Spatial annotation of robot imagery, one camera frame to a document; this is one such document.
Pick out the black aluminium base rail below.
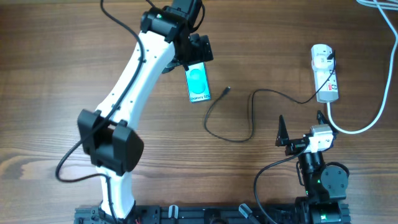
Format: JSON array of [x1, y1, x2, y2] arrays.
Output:
[[73, 202, 351, 224]]

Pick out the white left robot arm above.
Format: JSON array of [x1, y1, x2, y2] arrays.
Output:
[[75, 1, 213, 223]]

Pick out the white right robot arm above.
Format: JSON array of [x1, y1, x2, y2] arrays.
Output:
[[275, 111, 351, 223]]

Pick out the white cables at corner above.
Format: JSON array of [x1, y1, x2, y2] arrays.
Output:
[[356, 0, 398, 11]]

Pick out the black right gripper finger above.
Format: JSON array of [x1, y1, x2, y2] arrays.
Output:
[[275, 115, 290, 146], [317, 110, 338, 136]]

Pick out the white power strip cord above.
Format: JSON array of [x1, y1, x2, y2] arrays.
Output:
[[325, 0, 398, 135]]

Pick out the black charger cable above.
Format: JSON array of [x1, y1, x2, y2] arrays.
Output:
[[204, 51, 336, 144]]

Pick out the blue screen smartphone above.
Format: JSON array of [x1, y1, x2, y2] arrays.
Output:
[[185, 62, 211, 103]]

